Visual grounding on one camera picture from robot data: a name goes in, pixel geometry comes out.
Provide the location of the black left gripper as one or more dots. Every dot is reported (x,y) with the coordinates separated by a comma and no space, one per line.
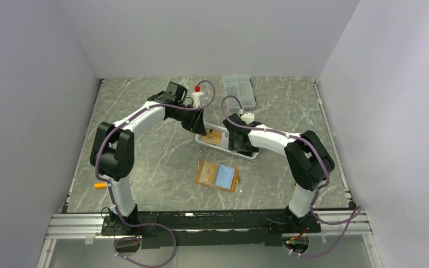
(197,120)

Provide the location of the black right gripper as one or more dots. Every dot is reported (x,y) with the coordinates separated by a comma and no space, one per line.
(233,146)

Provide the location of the white plastic basket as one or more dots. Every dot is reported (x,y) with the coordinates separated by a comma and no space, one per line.
(224,145)

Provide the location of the orange leather card holder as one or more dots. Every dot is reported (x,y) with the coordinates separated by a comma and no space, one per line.
(226,178)

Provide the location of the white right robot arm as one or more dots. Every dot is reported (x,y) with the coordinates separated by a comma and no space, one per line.
(307,157)

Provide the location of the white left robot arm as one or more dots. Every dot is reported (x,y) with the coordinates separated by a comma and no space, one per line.
(113,151)

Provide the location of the clear plastic screw box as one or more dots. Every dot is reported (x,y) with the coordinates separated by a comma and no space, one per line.
(240,86)

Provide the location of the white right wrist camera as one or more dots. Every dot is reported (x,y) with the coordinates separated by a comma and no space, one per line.
(248,117)

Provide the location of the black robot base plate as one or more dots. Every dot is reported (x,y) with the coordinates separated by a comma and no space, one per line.
(268,227)

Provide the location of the orange handled small tool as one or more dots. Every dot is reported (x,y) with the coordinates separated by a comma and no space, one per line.
(100,185)

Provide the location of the aluminium frame rail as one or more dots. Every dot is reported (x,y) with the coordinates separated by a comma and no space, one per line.
(89,226)

